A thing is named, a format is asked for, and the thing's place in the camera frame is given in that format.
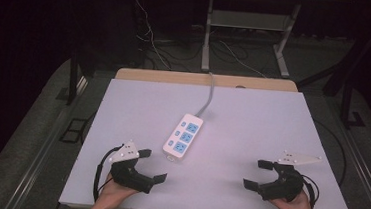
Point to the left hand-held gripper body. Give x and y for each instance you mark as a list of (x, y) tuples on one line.
[(127, 175)]

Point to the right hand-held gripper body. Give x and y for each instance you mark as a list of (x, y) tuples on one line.
[(284, 187)]

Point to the person's left hand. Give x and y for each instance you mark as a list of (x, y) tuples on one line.
[(113, 192)]

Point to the person's right hand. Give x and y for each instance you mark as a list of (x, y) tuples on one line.
[(295, 206)]

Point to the white power strip blue sockets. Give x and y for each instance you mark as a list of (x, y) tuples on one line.
[(183, 137)]

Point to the black metal stand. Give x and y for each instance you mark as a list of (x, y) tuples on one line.
[(346, 103), (73, 75)]

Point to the aluminium floor rail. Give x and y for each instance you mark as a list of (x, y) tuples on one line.
[(363, 172), (40, 160)]

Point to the grey metal-frame table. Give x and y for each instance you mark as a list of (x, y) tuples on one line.
[(247, 20)]

